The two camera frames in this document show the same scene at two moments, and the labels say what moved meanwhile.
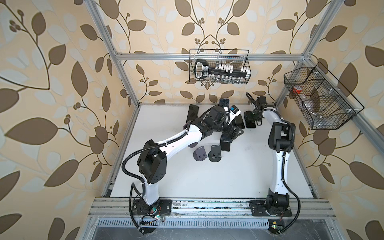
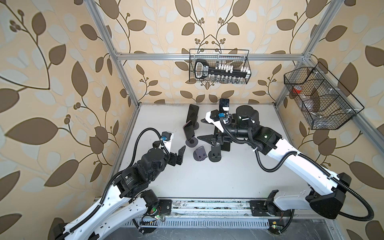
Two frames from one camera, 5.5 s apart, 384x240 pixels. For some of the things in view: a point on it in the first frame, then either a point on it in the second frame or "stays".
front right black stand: [214, 155] stays
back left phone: [192, 113] stays
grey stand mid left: [193, 144] stays
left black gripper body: [227, 130] to [172, 160]
